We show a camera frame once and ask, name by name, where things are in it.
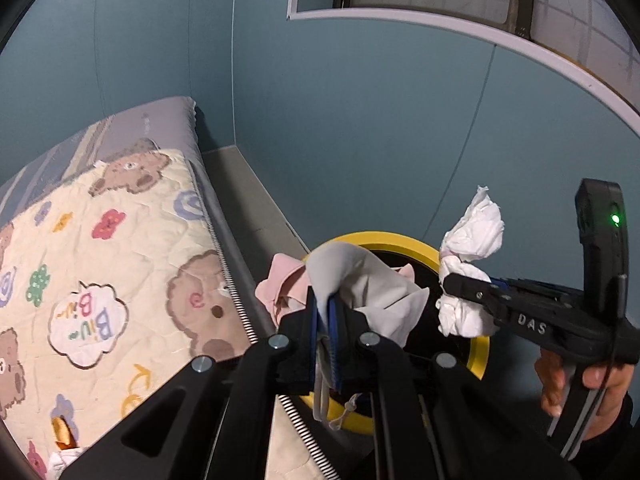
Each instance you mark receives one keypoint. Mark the person's right forearm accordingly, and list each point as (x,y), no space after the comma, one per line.
(620,450)

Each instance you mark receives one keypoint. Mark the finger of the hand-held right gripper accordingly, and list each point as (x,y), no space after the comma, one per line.
(475,292)

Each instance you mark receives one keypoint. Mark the printed bear blanket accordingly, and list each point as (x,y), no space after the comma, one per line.
(125,260)

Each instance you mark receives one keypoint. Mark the grey cloth garment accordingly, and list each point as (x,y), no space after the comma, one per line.
(380,290)

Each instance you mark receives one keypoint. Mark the white paper piece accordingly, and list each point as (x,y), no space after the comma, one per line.
(65,460)

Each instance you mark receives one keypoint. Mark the yellow round bin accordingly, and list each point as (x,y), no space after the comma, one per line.
(380,240)

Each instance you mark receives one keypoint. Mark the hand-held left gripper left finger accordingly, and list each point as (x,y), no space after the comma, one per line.
(314,325)

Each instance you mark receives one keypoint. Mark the white tissue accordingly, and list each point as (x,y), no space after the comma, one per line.
(475,230)

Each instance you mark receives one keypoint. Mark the person's right hand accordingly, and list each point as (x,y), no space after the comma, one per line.
(552,385)

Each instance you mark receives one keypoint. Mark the pink cloth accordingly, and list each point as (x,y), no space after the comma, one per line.
(285,280)

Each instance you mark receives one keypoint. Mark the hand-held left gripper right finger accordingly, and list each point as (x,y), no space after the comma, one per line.
(336,345)

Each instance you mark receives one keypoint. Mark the orange snack wrapper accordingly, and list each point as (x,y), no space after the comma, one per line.
(64,432)

